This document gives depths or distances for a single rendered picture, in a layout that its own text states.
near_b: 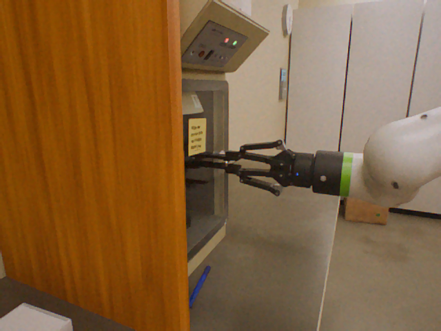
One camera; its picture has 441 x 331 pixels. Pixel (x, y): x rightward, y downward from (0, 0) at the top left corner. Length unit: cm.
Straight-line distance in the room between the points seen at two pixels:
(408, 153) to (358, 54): 309
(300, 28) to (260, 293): 321
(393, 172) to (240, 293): 40
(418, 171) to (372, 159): 6
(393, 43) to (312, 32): 80
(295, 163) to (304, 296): 29
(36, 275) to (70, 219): 21
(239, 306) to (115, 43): 53
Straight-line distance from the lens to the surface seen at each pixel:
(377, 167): 50
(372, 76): 354
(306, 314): 67
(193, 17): 49
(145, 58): 44
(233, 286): 72
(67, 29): 54
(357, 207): 338
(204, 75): 69
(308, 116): 358
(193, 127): 63
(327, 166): 62
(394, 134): 50
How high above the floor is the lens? 138
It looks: 15 degrees down
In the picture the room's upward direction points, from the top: straight up
